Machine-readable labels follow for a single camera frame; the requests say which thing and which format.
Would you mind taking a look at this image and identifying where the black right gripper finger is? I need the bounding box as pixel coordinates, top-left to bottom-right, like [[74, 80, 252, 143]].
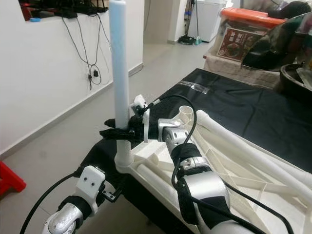
[[99, 124, 130, 142]]

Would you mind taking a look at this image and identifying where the white plastic table leg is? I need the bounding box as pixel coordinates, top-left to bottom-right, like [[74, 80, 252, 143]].
[[194, 110, 312, 205], [108, 0, 135, 169], [134, 163, 181, 191]]

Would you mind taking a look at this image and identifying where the white plastic children table top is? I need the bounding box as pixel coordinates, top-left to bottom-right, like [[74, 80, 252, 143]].
[[116, 105, 312, 234]]

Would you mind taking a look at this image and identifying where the crumpled clear tape strip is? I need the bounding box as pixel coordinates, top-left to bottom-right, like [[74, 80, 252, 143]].
[[178, 81, 210, 94]]

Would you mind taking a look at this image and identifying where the red plastic stool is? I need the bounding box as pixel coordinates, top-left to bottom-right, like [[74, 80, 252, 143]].
[[0, 161, 26, 195]]

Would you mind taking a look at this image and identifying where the black tablecloth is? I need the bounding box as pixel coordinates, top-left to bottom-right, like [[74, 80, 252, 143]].
[[80, 68, 312, 234]]

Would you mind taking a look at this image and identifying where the beige patterned bench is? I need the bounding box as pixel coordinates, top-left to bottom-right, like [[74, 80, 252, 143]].
[[204, 53, 288, 88]]

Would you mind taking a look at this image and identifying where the black router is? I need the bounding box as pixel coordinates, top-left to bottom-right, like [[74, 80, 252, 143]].
[[49, 0, 108, 18]]

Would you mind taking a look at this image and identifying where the white household appliance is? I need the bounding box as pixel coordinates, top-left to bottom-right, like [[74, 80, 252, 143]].
[[193, 0, 227, 42]]

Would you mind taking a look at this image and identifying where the orange-lidded clear storage box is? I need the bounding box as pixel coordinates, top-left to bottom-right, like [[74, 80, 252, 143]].
[[214, 7, 288, 64]]

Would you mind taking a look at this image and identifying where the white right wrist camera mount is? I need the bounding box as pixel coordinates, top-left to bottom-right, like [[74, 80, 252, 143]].
[[133, 94, 152, 143]]

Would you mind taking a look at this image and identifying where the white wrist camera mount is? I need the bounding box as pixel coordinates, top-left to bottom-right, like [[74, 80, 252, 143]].
[[133, 94, 152, 143], [76, 166, 107, 205]]

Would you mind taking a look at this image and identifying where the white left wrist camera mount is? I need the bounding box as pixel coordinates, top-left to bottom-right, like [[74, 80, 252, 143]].
[[76, 166, 107, 205]]

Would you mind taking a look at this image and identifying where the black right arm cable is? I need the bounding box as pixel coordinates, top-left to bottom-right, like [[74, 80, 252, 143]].
[[146, 94, 295, 234]]

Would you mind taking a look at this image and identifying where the long black wall cable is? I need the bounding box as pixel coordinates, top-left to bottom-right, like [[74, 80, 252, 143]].
[[97, 12, 144, 76]]

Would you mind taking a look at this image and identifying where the black adapter cable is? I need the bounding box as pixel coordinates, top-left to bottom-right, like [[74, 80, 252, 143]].
[[61, 15, 103, 91]]

